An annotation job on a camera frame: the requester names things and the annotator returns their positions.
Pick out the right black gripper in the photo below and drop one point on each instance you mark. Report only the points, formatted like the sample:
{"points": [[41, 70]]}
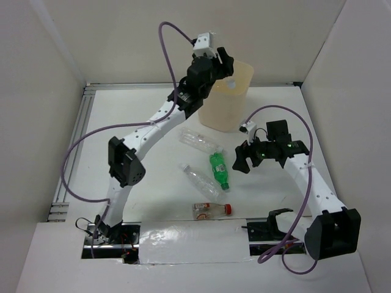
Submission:
{"points": [[242, 152]]}

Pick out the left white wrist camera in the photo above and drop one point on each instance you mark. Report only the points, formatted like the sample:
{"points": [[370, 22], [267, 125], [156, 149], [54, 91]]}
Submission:
{"points": [[203, 45]]}

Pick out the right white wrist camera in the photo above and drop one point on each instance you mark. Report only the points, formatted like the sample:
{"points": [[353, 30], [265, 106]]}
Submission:
{"points": [[249, 128]]}

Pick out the beige plastic bin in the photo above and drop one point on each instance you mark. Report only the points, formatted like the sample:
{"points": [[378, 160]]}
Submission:
{"points": [[224, 108]]}

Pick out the green plastic bottle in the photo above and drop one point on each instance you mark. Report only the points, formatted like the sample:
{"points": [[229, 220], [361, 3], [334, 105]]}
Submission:
{"points": [[219, 169]]}

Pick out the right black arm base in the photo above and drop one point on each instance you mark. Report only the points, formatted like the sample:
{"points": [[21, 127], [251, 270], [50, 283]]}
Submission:
{"points": [[263, 234]]}

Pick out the clear bottle white cap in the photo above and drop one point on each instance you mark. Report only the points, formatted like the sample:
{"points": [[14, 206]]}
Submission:
{"points": [[204, 184]]}

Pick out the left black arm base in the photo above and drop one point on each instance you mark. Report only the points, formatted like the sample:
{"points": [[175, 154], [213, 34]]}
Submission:
{"points": [[124, 247]]}

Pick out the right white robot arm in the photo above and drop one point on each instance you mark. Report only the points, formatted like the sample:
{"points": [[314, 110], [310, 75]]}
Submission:
{"points": [[333, 229]]}

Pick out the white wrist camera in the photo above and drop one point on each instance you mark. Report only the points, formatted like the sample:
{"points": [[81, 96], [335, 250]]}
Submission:
{"points": [[203, 45], [249, 128]]}

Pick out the aluminium frame rail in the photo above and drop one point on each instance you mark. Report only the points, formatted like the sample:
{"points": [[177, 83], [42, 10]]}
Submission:
{"points": [[165, 194]]}

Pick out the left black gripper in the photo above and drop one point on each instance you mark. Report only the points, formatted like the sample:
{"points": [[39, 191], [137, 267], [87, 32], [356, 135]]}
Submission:
{"points": [[226, 67]]}

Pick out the clear bottle red cap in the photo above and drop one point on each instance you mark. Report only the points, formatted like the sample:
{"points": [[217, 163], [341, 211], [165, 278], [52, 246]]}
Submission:
{"points": [[209, 211]]}

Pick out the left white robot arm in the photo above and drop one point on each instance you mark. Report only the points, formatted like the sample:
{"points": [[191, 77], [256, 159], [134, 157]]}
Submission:
{"points": [[125, 155]]}

